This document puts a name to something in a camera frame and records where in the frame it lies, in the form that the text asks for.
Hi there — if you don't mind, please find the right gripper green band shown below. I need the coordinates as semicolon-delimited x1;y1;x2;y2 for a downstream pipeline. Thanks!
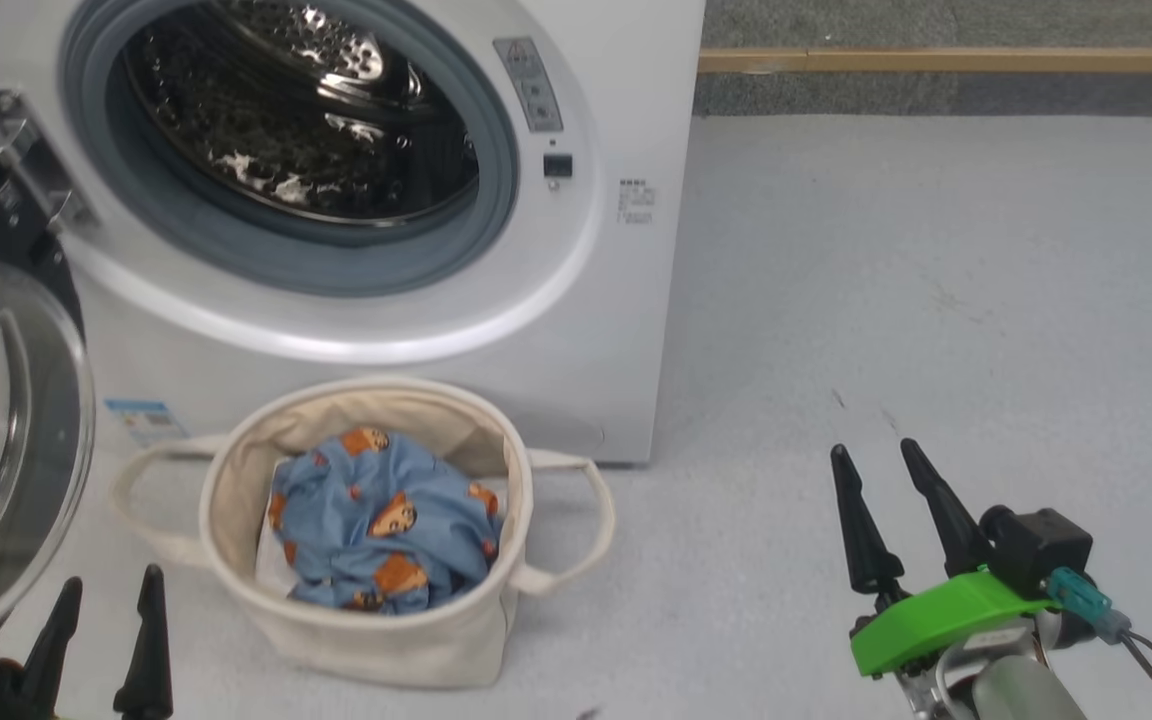
830;438;1052;720

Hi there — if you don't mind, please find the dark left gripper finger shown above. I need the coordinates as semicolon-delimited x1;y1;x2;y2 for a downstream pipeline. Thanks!
113;565;175;720
19;577;84;716

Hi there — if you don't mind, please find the black round washer door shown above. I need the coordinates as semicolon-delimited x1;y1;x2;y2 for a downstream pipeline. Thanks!
0;100;97;691

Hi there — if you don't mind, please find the blue patterned garment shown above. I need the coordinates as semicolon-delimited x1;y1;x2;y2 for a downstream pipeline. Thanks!
266;427;504;613

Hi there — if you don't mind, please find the cream fabric laundry basket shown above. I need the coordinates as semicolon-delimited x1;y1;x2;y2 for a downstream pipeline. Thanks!
108;376;617;689

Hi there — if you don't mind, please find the white front-load washing machine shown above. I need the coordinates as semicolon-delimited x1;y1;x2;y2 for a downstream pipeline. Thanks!
0;0;707;466

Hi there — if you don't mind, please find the metal door hinge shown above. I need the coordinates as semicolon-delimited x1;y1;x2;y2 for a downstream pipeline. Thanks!
0;90;97;236

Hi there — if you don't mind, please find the white liner sheet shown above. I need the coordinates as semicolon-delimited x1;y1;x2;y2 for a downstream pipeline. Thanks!
254;515;289;593

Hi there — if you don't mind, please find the blue energy label sticker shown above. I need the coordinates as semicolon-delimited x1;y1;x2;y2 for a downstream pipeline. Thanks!
104;398;187;446

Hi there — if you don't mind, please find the perforated steel drum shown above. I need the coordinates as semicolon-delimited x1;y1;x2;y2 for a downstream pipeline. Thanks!
121;0;482;226

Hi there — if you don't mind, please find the grey warning sticker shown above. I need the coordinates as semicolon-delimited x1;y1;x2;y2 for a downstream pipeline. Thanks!
493;37;565;134

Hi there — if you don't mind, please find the teal right camera connector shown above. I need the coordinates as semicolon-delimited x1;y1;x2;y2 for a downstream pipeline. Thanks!
1046;567;1132;644

